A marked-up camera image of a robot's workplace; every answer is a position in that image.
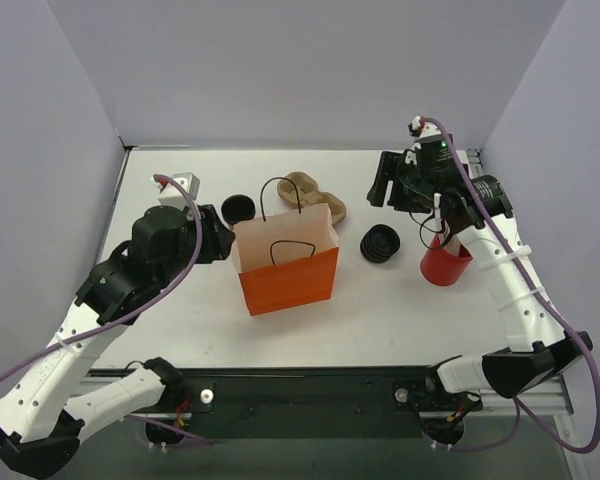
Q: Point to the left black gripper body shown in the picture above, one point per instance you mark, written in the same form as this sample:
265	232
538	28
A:
218	236

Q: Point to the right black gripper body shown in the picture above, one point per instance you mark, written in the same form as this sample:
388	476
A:
387	181

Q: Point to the orange paper bag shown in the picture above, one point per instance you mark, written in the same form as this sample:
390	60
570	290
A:
289	259

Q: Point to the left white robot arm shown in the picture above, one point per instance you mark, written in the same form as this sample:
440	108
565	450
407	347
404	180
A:
42	422

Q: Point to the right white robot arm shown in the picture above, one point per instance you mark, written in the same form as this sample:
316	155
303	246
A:
479	214

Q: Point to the stack of black lids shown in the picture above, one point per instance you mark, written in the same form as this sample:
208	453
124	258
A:
379	244

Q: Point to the brown cardboard cup carrier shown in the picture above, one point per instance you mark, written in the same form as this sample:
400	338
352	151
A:
310	195

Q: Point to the red plastic cup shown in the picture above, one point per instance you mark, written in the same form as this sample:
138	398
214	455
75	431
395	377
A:
441	268

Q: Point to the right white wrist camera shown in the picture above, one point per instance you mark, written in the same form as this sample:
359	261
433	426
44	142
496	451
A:
424	132

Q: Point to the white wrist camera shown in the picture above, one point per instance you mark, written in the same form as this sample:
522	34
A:
424	132
169	195

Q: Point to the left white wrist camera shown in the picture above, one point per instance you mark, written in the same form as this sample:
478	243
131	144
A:
169	195

